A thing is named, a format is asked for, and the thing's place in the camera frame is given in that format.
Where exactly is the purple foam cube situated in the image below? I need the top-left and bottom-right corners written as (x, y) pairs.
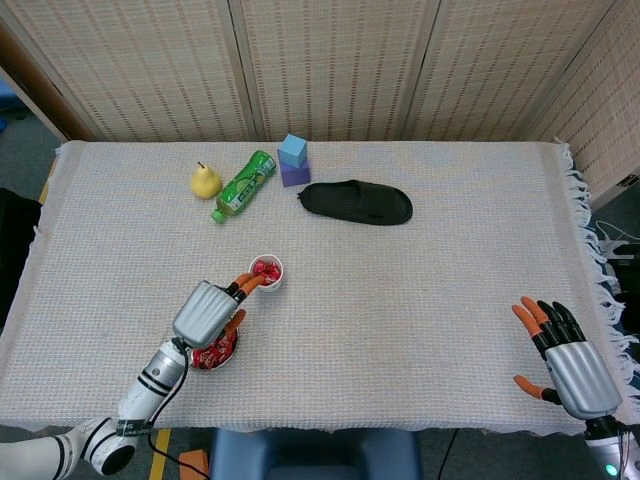
top-left (278, 158), bottom-right (312, 189)

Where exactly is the yellow pear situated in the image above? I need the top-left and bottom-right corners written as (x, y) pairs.
top-left (190, 161), bottom-right (224, 200)

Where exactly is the black equipment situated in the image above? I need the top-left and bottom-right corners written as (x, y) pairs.
top-left (607, 242), bottom-right (640, 309)

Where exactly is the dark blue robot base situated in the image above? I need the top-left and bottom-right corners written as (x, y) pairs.
top-left (208, 428), bottom-right (424, 480)

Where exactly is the bamboo folding screen panel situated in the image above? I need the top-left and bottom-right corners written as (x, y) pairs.
top-left (522, 0), bottom-right (640, 201)
top-left (229, 0), bottom-right (444, 142)
top-left (404, 0), bottom-right (619, 142)
top-left (0, 0), bottom-right (251, 144)

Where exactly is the light blue foam cube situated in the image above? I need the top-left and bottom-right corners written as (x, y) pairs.
top-left (277, 133), bottom-right (309, 169)

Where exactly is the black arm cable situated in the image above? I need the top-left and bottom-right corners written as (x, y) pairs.
top-left (147, 338), bottom-right (211, 480)

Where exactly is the white paper cup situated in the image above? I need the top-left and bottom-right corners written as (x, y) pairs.
top-left (248, 254), bottom-right (285, 295)

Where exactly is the white power strip with cables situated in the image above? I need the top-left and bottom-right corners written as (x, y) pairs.
top-left (594, 219), bottom-right (640, 261)

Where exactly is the blue object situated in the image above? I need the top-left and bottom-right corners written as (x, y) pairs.
top-left (0, 82), bottom-right (24, 136)

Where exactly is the green drink bottle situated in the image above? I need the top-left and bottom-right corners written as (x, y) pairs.
top-left (209, 149), bottom-right (278, 224)

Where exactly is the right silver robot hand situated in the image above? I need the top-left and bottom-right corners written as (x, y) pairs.
top-left (511, 295), bottom-right (624, 420)

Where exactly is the black fabric object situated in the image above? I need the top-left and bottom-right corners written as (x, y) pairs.
top-left (0, 187), bottom-right (42, 336)

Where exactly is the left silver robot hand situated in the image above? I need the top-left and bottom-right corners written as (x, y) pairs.
top-left (171, 272), bottom-right (264, 350)

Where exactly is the orange foam block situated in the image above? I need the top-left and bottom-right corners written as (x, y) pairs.
top-left (178, 448), bottom-right (210, 480)

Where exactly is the white woven tablecloth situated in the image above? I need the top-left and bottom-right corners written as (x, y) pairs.
top-left (0, 139), bottom-right (640, 436)

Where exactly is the black slipper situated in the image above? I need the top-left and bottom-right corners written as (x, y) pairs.
top-left (295, 179), bottom-right (415, 227)

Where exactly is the silver metal plate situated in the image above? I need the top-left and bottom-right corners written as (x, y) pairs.
top-left (189, 327), bottom-right (241, 372)

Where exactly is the brown wooden board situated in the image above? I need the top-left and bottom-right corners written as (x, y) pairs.
top-left (0, 22), bottom-right (96, 144)

